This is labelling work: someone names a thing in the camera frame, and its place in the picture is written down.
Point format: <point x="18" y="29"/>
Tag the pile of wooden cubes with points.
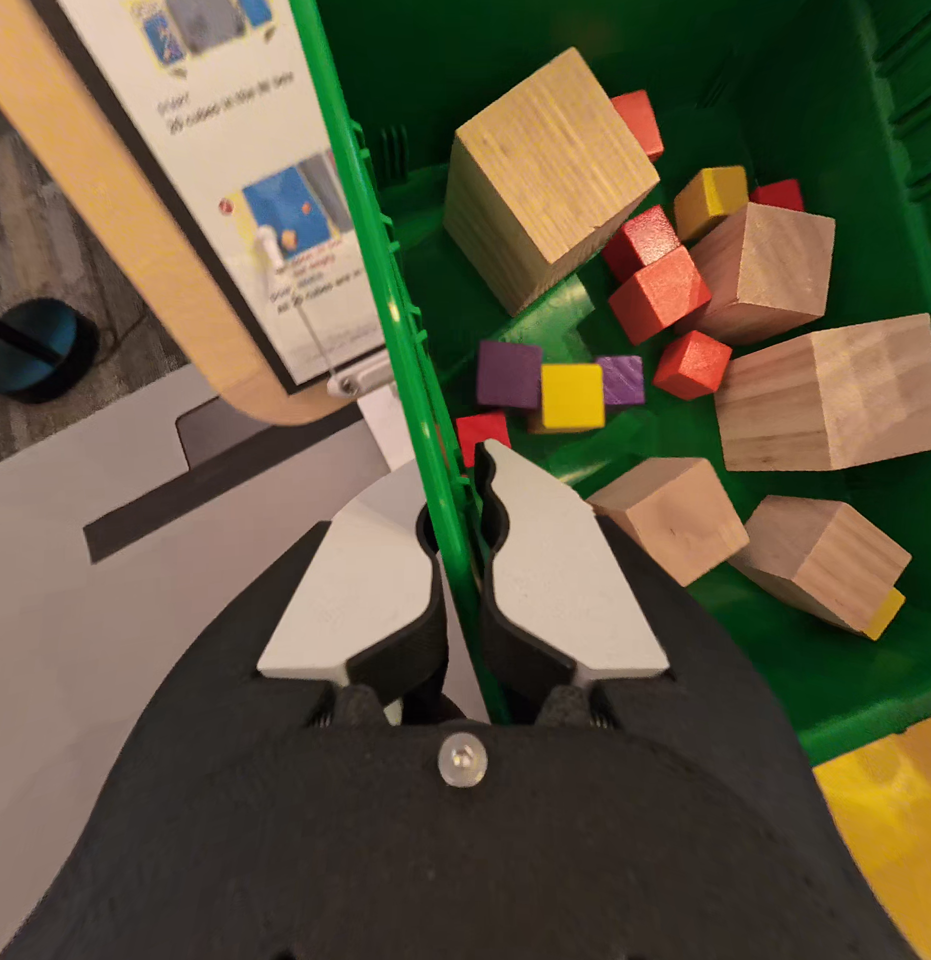
<point x="548" y="180"/>

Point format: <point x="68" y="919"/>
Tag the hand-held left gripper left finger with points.
<point x="353" y="592"/>

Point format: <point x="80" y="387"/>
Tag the white board stand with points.
<point x="387" y="427"/>

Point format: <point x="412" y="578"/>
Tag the black pole with round base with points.
<point x="30" y="360"/>

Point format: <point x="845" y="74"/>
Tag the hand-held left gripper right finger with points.
<point x="570" y="592"/>

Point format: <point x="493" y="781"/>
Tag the dark grey table mat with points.
<point x="210" y="480"/>

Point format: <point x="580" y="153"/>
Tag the yellow plastic box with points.
<point x="885" y="825"/>

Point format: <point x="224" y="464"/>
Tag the wooden display board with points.
<point x="98" y="187"/>

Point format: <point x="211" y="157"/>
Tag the green plastic box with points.
<point x="773" y="660"/>

